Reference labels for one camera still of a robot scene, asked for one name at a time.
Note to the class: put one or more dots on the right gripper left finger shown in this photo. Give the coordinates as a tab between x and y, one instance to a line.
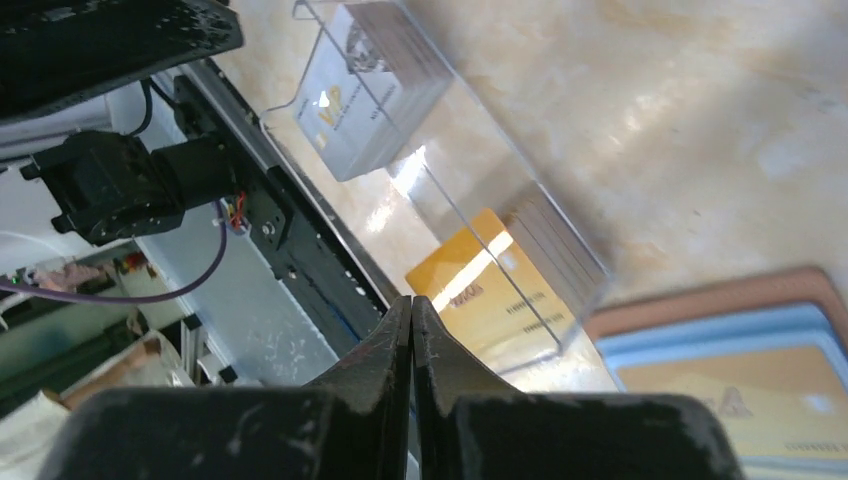
350	422

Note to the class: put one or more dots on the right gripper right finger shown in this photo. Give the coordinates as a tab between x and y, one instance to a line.
475	425

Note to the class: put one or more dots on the clear plastic card box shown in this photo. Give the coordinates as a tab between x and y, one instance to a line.
459	161

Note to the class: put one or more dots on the brown leather card holder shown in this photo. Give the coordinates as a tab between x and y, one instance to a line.
791	308

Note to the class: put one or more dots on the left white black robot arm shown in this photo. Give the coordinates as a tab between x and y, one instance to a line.
77	84

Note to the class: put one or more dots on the yellow credit card stack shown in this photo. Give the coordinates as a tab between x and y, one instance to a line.
509	287

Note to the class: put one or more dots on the grey white credit card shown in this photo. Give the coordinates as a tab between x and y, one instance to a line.
370	82

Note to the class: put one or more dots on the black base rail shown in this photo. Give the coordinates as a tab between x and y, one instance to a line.
307	246

